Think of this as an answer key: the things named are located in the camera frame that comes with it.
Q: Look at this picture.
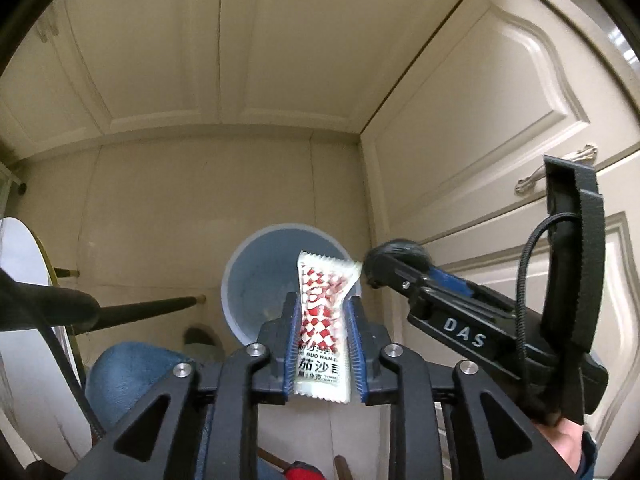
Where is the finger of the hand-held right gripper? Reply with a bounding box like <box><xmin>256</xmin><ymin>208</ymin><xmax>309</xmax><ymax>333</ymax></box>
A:
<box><xmin>361</xmin><ymin>237</ymin><xmax>521</xmax><ymax>322</ymax></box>
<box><xmin>387</xmin><ymin>271</ymin><xmax>522</xmax><ymax>377</ymax></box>

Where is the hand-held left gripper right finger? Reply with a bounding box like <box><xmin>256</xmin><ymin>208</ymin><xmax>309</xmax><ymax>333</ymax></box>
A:
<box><xmin>346</xmin><ymin>295</ymin><xmax>581</xmax><ymax>480</ymax></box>

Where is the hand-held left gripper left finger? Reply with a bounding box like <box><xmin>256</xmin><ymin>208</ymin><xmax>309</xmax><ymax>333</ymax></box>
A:
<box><xmin>62</xmin><ymin>291</ymin><xmax>301</xmax><ymax>480</ymax></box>

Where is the red white checkered sauce sachet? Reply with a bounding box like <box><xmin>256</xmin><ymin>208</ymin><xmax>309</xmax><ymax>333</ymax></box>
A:
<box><xmin>292</xmin><ymin>250</ymin><xmax>363</xmax><ymax>405</ymax></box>

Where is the light blue trash bin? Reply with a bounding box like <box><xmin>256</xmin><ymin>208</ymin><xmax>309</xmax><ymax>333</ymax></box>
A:
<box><xmin>221</xmin><ymin>222</ymin><xmax>363</xmax><ymax>348</ymax></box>

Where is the grey slipper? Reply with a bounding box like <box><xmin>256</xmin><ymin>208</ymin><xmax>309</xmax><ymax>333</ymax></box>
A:
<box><xmin>182</xmin><ymin>326</ymin><xmax>224</xmax><ymax>362</ymax></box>

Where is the red dark object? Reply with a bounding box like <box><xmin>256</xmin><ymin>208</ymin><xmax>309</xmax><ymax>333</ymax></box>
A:
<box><xmin>277</xmin><ymin>460</ymin><xmax>328</xmax><ymax>480</ymax></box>

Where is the person's blue trouser leg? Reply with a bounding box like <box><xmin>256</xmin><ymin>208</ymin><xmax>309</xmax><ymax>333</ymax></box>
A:
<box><xmin>85</xmin><ymin>342</ymin><xmax>213</xmax><ymax>461</ymax></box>

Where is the black braided cable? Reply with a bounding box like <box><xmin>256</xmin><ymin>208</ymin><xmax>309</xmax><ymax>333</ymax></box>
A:
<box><xmin>516</xmin><ymin>212</ymin><xmax>581</xmax><ymax>376</ymax></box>

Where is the metal cabinet handle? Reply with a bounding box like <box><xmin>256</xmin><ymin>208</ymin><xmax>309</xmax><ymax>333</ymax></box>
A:
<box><xmin>515</xmin><ymin>144</ymin><xmax>598</xmax><ymax>196</ymax></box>

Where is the black rubber cable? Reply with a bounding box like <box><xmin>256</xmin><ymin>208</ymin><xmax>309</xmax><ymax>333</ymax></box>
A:
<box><xmin>0</xmin><ymin>267</ymin><xmax>106</xmax><ymax>441</ymax></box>

